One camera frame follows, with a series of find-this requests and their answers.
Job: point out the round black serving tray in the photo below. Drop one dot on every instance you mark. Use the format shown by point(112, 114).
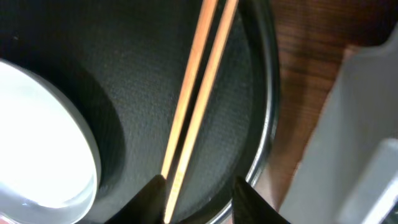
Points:
point(122, 64)

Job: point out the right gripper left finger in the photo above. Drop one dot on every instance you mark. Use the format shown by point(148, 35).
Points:
point(146, 207)

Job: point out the grey dishwasher rack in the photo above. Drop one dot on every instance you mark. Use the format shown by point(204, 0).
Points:
point(348, 173)

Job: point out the grey plate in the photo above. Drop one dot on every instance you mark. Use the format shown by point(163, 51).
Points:
point(50, 162)

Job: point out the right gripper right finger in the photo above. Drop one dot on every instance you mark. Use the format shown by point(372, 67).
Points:
point(250, 208)

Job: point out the wooden chopstick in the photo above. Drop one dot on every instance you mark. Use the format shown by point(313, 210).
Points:
point(205, 19)
point(201, 103)

